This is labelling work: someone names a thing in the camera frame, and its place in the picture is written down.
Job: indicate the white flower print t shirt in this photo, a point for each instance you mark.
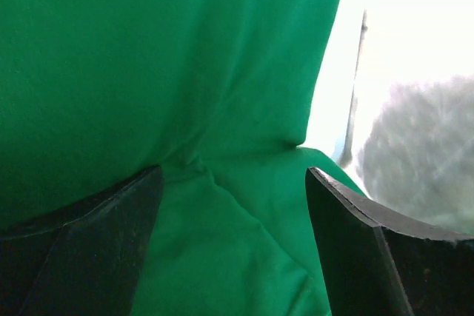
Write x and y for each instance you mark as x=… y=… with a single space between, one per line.
x=393 y=105

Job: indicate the green t shirt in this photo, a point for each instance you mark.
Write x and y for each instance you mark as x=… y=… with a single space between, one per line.
x=216 y=92

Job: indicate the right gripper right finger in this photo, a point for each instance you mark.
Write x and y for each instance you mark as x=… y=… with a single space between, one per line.
x=376 y=261

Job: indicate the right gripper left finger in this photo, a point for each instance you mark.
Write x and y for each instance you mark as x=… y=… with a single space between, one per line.
x=85 y=258

